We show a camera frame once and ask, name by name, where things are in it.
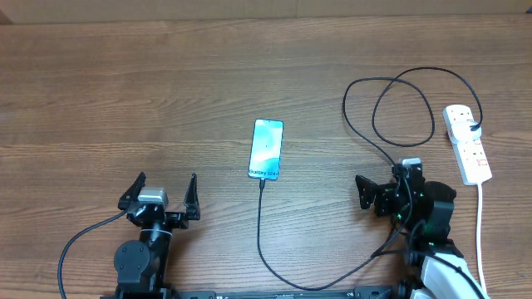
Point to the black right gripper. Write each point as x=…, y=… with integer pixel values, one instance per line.
x=383, y=193

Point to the white charger plug adapter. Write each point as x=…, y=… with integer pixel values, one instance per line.
x=462, y=131

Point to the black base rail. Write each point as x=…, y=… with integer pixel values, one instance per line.
x=270, y=295

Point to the Samsung Galaxy smartphone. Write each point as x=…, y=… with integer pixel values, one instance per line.
x=265, y=153

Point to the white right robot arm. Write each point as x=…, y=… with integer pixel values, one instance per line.
x=423, y=209

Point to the white power strip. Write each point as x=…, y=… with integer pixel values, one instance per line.
x=470, y=156

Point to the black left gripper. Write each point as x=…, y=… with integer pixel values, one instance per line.
x=178, y=220

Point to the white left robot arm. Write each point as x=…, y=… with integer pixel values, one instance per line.
x=141, y=264

